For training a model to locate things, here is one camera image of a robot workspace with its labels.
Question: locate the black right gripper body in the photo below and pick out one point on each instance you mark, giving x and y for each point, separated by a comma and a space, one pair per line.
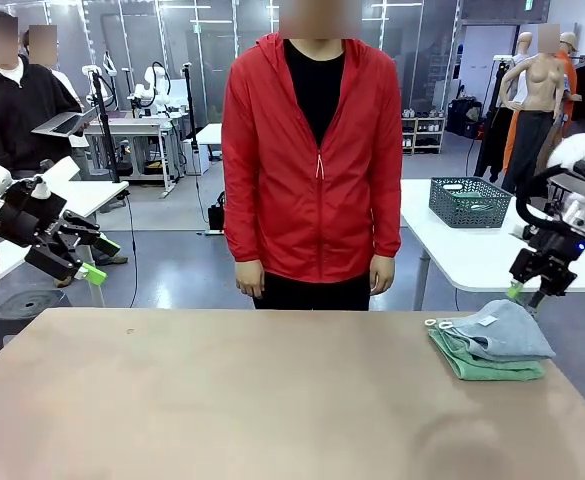
554, 247

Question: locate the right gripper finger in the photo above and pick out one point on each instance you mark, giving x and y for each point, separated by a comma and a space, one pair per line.
524, 267
557, 284

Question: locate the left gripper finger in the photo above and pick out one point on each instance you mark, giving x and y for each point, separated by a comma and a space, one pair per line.
54, 260
89, 230

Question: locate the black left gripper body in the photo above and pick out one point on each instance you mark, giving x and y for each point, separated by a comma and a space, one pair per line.
29, 215

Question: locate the blue-grey terry towel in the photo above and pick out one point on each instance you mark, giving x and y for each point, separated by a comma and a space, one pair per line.
512, 335

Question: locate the dark grey mesh basket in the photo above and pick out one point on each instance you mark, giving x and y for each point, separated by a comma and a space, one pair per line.
467, 217

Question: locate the silver laptop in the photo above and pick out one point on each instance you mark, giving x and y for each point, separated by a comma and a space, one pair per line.
64, 124

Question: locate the green terry towel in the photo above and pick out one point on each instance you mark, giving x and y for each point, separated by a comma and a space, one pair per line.
497, 372

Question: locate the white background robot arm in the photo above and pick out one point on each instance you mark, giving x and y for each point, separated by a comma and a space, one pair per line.
154, 82

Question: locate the red-sleeved left forearm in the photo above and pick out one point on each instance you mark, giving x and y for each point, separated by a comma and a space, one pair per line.
386, 225

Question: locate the person's left hand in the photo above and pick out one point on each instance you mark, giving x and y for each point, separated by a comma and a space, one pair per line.
382, 274

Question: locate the person's right hand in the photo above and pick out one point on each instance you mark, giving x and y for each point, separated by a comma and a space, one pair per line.
249, 277

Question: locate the black plastic stool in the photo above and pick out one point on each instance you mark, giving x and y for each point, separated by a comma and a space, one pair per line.
27, 302

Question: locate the bystander in black hoodie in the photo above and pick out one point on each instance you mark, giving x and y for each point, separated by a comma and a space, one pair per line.
12, 115

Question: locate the black tripod with white head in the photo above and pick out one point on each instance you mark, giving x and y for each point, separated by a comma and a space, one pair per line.
106, 125

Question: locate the white background workbench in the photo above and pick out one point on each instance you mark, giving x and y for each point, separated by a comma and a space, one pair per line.
137, 122

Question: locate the black bag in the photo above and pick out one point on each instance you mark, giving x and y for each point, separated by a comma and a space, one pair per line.
216, 215

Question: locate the white standing desk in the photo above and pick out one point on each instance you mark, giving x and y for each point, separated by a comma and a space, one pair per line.
211, 132

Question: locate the white shoe rack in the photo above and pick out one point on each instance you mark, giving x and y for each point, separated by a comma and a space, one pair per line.
422, 135

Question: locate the beige mannequin with dark skirt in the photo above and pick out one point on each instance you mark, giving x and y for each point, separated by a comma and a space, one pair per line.
542, 80

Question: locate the person in red jacket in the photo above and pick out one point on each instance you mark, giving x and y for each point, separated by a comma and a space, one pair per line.
272, 175

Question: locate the white mannequin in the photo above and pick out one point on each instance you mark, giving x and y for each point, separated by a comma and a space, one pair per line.
524, 45

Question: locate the orange mannequin with bucket hat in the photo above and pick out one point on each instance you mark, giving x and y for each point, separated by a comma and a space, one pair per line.
568, 42

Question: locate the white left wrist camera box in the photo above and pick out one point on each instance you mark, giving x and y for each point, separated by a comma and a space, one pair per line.
62, 169

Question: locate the black camera pole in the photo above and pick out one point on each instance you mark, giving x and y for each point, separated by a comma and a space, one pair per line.
190, 107

